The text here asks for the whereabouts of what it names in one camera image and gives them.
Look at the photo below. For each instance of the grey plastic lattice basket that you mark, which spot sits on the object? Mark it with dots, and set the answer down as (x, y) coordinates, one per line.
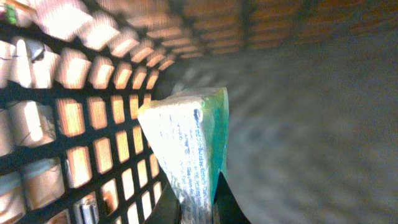
(312, 91)

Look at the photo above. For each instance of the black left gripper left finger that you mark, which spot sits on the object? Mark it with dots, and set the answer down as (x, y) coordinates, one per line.
(167, 210)

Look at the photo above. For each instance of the green Kleenex tissue pack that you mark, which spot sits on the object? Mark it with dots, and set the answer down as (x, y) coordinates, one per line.
(188, 133)

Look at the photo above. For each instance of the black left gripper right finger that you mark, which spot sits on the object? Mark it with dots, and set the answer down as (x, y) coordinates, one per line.
(226, 209)

